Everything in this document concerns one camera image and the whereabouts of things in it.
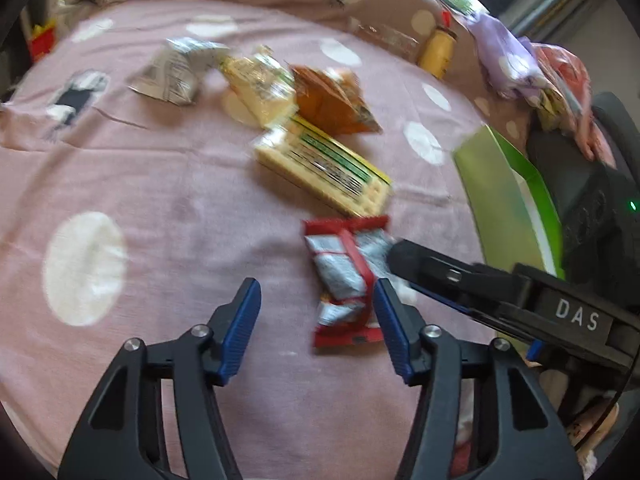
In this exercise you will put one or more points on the orange snack packet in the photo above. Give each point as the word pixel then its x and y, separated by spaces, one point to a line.
pixel 330 102

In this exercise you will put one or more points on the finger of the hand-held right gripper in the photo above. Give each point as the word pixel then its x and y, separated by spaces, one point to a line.
pixel 430 267

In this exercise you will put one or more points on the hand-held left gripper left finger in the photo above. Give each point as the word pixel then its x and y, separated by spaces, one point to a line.
pixel 240 332

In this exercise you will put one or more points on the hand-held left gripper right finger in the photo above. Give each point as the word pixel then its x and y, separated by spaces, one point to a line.
pixel 395 332

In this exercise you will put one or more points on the pale yellow green-print snack packet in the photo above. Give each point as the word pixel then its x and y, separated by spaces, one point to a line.
pixel 260 90

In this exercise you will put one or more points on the person's right hand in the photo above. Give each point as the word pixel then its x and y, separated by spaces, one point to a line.
pixel 595 425

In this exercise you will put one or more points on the white snack packet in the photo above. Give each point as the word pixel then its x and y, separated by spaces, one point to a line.
pixel 172 72

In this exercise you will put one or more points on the purple plastic bag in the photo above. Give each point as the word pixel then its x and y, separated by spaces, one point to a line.
pixel 505 65

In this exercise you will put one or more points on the green cardboard box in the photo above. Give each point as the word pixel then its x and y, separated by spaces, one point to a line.
pixel 505 200

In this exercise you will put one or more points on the red yellow small box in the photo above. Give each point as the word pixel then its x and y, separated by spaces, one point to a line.
pixel 42 40

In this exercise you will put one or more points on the red snack packet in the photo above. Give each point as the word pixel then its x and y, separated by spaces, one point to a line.
pixel 340 270

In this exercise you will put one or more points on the clear plastic bottle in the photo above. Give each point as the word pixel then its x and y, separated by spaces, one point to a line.
pixel 387 37

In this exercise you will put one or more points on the soda cracker packet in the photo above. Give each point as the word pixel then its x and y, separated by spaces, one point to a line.
pixel 320 165

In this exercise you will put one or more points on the grey metal pipe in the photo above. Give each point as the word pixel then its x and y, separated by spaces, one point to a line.
pixel 555 10

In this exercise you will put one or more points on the pink orange plastic bag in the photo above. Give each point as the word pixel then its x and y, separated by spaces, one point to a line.
pixel 565 75

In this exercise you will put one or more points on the yellow bottle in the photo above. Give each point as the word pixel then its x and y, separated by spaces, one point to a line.
pixel 437 52

